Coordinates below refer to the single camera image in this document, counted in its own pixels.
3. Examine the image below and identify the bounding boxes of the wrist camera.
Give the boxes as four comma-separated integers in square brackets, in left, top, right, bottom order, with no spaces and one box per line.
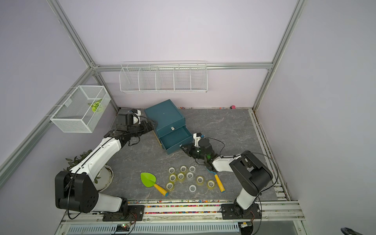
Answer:
[193,133,203,147]
[129,109,142,124]

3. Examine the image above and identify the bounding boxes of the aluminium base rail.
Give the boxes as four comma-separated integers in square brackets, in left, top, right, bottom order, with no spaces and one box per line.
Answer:
[61,200,306,225]

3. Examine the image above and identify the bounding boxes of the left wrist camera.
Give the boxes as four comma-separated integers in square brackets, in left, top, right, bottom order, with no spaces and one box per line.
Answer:
[129,109,142,124]

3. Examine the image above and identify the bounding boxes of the white vent grille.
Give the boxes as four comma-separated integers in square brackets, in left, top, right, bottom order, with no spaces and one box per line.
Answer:
[66,222,240,235]

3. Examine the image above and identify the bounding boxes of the green potted plant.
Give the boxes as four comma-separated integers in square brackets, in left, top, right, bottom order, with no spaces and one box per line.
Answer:
[65,147,114,192]

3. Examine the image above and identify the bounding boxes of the white wire wall shelf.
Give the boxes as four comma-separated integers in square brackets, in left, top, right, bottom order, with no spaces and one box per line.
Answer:
[119,61,208,93]

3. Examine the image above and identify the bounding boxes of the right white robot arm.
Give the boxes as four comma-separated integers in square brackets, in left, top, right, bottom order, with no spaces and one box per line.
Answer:
[180,138,273,221]

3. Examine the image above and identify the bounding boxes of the blue toy rake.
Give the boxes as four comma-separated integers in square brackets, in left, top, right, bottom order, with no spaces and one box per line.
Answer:
[208,169,225,193]

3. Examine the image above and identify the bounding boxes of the green toy in basket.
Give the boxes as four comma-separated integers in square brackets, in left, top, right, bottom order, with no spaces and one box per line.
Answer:
[88,99,103,113]

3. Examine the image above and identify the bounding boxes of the green toy shovel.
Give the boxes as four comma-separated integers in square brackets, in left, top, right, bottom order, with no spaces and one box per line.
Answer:
[140,172,168,196]

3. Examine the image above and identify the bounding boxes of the teal three-drawer cabinet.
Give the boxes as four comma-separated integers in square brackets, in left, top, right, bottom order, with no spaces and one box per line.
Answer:
[145,99,193,154]

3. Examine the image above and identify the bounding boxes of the white mesh wall basket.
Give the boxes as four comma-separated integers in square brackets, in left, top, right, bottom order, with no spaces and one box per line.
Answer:
[50,85,111,133]

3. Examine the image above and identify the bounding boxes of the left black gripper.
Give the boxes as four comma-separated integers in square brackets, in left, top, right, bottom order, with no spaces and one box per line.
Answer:
[128,118,158,138]

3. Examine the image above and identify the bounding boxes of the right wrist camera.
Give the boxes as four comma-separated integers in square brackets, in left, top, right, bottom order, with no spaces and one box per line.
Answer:
[193,133,203,147]

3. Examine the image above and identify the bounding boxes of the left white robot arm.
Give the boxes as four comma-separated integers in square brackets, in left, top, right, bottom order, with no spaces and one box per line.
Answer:
[55,110,158,217]

